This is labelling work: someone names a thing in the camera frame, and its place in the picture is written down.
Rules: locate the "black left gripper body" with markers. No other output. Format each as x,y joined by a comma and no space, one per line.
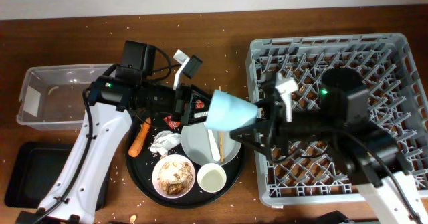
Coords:
162,99

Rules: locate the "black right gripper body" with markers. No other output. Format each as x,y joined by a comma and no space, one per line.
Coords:
301,127

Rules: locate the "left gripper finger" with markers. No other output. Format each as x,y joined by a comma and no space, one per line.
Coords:
195,118
200,98

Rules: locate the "red snack wrapper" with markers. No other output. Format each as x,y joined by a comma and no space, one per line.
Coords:
172,124

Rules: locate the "grey plate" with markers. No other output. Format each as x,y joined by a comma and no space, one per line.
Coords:
195,144

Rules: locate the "wooden chopstick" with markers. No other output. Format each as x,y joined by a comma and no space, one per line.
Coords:
221,147

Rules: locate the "light blue cup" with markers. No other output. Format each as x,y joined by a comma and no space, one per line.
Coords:
227,112

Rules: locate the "white plastic fork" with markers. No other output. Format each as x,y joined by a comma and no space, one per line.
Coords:
213,145

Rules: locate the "small white cup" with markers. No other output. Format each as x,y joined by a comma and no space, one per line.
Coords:
211,177

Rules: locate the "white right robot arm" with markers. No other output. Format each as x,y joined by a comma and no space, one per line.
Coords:
368,155

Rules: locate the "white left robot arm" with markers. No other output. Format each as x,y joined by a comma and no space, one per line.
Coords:
110,105

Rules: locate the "grey dishwasher rack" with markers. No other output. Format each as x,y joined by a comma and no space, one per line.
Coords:
397,103

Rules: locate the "crumpled white tissue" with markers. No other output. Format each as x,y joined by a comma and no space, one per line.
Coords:
165,141

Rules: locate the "orange carrot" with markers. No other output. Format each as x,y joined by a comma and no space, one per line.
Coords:
138,143

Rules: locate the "round black tray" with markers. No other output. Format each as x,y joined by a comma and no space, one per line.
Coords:
141,169

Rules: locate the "white bowl with food scraps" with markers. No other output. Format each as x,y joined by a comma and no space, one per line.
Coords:
173,176

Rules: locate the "clear plastic bin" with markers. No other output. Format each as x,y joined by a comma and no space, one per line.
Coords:
51,96

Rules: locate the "peanut on table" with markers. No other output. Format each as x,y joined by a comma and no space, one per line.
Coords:
132,219

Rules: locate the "black rectangular tray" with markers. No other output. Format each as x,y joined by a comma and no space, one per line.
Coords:
37,167

